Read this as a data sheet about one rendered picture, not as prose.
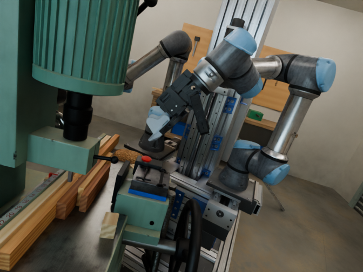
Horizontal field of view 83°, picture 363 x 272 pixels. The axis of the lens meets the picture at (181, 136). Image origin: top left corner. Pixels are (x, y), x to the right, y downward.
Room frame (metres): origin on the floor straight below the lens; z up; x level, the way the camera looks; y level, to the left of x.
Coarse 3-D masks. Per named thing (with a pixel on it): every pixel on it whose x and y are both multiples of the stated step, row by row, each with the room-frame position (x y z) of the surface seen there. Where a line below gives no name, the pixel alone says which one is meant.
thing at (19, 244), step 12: (108, 144) 0.73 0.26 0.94; (60, 192) 0.41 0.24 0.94; (48, 204) 0.36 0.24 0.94; (36, 216) 0.32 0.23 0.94; (48, 216) 0.34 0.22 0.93; (24, 228) 0.29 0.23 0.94; (36, 228) 0.30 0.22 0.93; (12, 240) 0.26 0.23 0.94; (24, 240) 0.27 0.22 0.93; (0, 252) 0.24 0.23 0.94; (12, 252) 0.25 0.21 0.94; (24, 252) 0.27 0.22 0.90; (0, 264) 0.24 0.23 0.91; (12, 264) 0.25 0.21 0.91
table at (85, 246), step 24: (72, 216) 0.39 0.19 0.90; (96, 216) 0.41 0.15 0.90; (120, 216) 0.43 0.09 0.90; (48, 240) 0.31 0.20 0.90; (72, 240) 0.33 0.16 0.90; (96, 240) 0.34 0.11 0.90; (120, 240) 0.40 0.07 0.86; (144, 240) 0.43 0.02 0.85; (24, 264) 0.26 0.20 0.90; (48, 264) 0.27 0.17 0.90; (72, 264) 0.28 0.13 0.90; (96, 264) 0.29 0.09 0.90
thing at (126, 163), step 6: (126, 162) 0.54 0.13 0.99; (120, 168) 0.50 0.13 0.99; (126, 168) 0.51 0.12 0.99; (120, 174) 0.47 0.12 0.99; (126, 174) 0.53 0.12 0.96; (120, 180) 0.46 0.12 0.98; (126, 180) 0.50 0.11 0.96; (120, 186) 0.47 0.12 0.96; (114, 192) 0.46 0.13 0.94; (114, 198) 0.46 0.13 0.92
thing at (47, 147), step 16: (48, 128) 0.45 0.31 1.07; (32, 144) 0.40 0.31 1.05; (48, 144) 0.41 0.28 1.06; (64, 144) 0.41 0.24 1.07; (80, 144) 0.42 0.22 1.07; (96, 144) 0.45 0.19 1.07; (32, 160) 0.40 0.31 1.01; (48, 160) 0.41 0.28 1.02; (64, 160) 0.41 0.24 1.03; (80, 160) 0.41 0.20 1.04; (96, 160) 0.47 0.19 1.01
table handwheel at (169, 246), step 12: (192, 204) 0.50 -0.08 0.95; (180, 216) 0.59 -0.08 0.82; (192, 216) 0.45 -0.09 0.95; (180, 228) 0.59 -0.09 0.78; (192, 228) 0.42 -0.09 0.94; (168, 240) 0.47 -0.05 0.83; (180, 240) 0.47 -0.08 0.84; (192, 240) 0.39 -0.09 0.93; (168, 252) 0.45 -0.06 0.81; (180, 252) 0.45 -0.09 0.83; (192, 252) 0.37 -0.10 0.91; (180, 264) 0.46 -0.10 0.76; (192, 264) 0.36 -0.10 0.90
